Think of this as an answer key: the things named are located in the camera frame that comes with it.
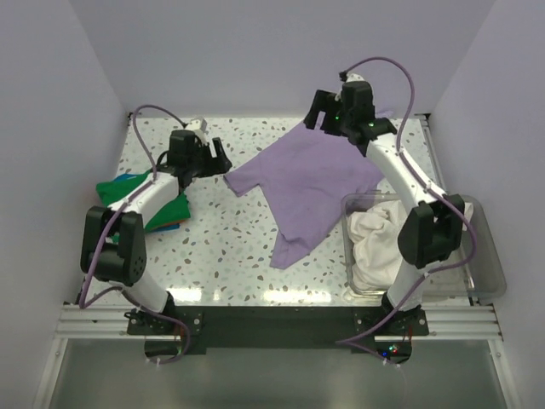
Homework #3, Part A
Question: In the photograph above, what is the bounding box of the purple t-shirt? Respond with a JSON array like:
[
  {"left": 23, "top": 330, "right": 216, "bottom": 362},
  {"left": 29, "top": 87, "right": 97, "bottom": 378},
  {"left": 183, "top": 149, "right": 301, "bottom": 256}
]
[{"left": 224, "top": 123, "right": 383, "bottom": 269}]

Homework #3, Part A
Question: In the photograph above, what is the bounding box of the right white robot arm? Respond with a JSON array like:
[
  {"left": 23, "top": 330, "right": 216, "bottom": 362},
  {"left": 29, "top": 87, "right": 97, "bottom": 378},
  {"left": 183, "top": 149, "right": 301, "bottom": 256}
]
[{"left": 303, "top": 80, "right": 465, "bottom": 335}]

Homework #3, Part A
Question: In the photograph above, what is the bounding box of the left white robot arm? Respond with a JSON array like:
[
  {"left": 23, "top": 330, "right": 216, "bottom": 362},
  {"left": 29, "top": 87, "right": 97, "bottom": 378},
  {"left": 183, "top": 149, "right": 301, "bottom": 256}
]
[{"left": 79, "top": 128, "right": 232, "bottom": 334}]

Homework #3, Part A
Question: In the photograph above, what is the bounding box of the folded green t-shirt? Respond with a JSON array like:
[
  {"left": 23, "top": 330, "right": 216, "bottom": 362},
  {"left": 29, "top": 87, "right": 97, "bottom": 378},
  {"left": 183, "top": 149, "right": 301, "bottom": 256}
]
[{"left": 95, "top": 170, "right": 171, "bottom": 227}]

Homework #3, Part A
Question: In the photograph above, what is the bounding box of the clear plastic bin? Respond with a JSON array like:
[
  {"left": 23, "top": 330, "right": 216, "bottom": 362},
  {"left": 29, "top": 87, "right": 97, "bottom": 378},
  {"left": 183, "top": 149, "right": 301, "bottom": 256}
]
[{"left": 340, "top": 192, "right": 508, "bottom": 300}]

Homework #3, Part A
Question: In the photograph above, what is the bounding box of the white t-shirt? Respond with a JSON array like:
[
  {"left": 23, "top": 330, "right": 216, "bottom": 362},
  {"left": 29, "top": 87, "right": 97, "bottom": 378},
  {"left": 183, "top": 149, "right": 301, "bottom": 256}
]
[{"left": 346, "top": 199, "right": 474, "bottom": 297}]

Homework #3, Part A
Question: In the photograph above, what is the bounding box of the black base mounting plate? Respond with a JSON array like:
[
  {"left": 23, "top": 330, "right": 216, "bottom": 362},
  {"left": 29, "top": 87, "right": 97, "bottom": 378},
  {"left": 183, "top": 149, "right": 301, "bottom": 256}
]
[{"left": 124, "top": 306, "right": 430, "bottom": 363}]

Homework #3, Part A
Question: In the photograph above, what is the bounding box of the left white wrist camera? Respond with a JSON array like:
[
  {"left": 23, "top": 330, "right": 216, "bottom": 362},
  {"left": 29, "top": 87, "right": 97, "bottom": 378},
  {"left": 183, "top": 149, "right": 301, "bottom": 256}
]
[{"left": 184, "top": 117, "right": 209, "bottom": 145}]

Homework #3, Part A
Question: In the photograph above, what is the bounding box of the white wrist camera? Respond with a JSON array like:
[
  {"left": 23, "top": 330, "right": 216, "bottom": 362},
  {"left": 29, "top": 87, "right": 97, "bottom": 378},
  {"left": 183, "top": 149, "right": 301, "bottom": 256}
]
[
  {"left": 184, "top": 117, "right": 209, "bottom": 145},
  {"left": 339, "top": 72, "right": 365, "bottom": 86}
]

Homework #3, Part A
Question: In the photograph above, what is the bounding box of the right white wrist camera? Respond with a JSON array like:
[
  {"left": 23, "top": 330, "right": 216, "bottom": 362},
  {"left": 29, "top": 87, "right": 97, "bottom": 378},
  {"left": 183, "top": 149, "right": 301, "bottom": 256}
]
[{"left": 339, "top": 72, "right": 365, "bottom": 86}]

